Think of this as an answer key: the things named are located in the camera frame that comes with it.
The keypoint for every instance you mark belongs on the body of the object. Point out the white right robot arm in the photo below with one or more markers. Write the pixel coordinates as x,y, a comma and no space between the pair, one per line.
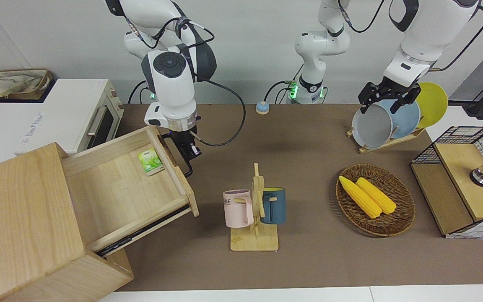
170,67

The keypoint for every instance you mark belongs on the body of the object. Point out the light blue plate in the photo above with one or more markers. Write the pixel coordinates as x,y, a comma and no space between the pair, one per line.
407,119

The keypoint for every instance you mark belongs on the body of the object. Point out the yellow plate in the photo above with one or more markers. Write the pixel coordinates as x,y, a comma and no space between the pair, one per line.
434,105

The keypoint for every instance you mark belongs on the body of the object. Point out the brown woven tray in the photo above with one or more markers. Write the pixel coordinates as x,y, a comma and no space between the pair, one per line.
46,82

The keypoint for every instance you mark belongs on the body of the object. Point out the grey plate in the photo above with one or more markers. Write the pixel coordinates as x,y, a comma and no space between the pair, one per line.
371,128

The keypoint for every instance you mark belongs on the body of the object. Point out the beige cloth bag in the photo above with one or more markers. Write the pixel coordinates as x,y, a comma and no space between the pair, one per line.
11,84

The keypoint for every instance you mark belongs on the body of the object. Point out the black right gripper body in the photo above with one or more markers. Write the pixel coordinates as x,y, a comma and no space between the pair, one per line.
183,137

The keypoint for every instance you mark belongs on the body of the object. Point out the light wooden drawer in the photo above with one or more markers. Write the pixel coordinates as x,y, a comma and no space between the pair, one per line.
120,197

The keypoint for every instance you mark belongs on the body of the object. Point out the small blue round button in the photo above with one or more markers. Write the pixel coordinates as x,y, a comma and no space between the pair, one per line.
262,108

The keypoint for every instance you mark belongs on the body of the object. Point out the light wooden cabinet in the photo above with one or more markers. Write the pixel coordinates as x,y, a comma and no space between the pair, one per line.
19,218

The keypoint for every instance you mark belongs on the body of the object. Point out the green tea packet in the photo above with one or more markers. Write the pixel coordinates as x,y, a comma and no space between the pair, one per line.
150,161

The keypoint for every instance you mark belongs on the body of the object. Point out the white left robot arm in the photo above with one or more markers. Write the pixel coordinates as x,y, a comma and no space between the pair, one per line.
426,33

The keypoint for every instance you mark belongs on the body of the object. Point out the wooden dish rack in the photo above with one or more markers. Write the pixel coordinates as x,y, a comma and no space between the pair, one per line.
392,142

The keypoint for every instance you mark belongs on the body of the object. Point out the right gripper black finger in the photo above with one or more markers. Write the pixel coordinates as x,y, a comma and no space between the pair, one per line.
188,153
196,150

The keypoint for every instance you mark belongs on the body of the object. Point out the yellow corn cob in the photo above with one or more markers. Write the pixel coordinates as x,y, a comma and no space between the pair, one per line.
377,196
361,198

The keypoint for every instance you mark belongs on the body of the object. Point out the wooden mug rack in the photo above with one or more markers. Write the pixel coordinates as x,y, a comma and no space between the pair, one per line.
255,241

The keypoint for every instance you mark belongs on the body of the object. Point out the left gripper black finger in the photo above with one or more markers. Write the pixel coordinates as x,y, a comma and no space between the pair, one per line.
413,94
368,93

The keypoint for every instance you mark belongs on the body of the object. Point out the brown table mat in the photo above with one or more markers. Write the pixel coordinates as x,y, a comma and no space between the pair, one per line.
308,268

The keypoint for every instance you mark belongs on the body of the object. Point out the pink mug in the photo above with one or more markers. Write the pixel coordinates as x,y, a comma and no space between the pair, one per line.
237,207

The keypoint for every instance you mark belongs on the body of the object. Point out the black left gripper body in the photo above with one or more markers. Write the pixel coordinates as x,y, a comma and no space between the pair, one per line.
394,89

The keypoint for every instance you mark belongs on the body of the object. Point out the brown wicker basket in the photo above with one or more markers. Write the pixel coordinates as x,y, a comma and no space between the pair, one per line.
396,222

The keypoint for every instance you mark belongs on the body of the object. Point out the white toaster oven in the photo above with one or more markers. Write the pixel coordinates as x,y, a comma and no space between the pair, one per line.
36,117

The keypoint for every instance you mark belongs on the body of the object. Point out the dark blue mug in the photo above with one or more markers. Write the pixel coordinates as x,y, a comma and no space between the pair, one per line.
277,207

